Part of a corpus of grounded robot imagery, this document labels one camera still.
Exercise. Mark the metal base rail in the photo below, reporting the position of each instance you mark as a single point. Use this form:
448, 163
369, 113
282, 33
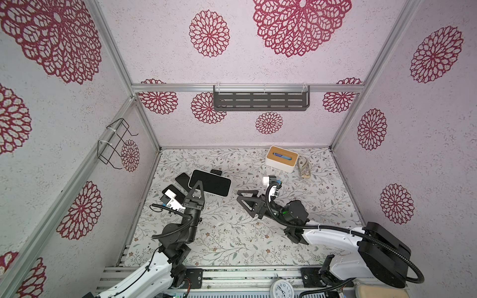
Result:
210, 279

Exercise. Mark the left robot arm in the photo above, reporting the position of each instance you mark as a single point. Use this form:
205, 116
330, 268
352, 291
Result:
165, 268

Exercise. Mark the white tissue box wooden lid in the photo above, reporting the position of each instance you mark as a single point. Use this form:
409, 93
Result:
281, 159

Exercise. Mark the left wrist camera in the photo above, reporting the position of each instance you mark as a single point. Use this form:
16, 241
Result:
175, 206

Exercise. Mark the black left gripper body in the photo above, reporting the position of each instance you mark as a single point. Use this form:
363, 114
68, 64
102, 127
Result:
192, 212

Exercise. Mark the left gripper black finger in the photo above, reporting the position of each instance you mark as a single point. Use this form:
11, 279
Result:
190, 197
198, 191

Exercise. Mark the white analog clock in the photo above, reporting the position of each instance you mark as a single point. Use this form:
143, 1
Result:
281, 288

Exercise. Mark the large phone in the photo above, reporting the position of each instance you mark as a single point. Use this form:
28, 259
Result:
212, 183

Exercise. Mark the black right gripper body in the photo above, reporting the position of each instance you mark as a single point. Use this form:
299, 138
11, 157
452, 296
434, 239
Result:
273, 210

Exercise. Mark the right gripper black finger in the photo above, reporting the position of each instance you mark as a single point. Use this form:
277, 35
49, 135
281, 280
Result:
248, 196
251, 206

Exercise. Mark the small black phone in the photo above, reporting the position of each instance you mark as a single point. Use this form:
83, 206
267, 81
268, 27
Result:
171, 194
183, 180

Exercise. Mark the grey wall shelf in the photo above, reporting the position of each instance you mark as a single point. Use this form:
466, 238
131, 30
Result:
265, 101

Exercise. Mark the black wire wall rack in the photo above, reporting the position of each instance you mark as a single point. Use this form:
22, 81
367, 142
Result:
107, 149

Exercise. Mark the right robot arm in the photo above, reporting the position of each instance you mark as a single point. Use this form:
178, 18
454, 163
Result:
372, 251

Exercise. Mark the beige cushion pad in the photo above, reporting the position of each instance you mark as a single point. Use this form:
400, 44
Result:
366, 291

